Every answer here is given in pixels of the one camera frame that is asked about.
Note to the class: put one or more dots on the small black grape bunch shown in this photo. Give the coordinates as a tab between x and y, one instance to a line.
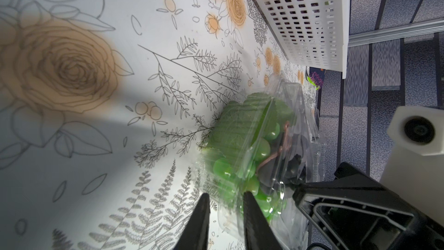
284	169

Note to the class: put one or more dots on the green grape bunch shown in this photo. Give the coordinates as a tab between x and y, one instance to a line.
242	138

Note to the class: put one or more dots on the purple candy bag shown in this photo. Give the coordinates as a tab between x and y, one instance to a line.
316	77

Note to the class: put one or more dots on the clear plastic clamshell container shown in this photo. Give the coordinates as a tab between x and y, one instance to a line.
290	227

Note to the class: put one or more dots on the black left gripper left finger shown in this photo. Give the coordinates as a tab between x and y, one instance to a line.
195	235

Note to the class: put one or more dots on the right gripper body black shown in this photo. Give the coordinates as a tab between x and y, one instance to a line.
355	212

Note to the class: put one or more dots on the white plastic basket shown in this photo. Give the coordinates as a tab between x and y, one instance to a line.
312	33

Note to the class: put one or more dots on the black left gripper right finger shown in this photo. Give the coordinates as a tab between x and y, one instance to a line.
257	233

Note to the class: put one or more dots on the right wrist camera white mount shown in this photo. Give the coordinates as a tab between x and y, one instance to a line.
415	168

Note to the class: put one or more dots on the aluminium frame post right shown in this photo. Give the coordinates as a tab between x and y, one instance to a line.
404	31

